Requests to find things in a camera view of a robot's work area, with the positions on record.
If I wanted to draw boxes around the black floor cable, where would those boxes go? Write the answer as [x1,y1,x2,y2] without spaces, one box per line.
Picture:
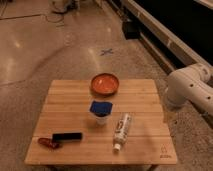
[0,0,68,28]

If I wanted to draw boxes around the red glossy snack packet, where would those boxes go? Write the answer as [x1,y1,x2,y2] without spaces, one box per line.
[38,138,61,149]

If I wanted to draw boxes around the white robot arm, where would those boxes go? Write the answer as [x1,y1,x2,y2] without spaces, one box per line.
[164,63,213,117]

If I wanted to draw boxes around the black rectangular box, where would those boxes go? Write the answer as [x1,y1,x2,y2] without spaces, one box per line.
[52,132,83,141]

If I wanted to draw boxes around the orange ceramic bowl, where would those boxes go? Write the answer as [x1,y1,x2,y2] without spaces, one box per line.
[90,73,119,96]

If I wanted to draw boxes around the wooden slatted table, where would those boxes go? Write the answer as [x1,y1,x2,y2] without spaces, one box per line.
[25,79,177,165]

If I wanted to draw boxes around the clear plastic bottle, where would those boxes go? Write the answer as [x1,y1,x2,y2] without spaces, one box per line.
[113,113,131,151]

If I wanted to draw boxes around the white cup with blue lid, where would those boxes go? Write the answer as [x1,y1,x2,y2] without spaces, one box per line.
[89,101,113,125]

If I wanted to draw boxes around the black box on floor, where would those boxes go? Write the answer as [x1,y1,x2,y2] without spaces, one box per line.
[122,22,140,39]

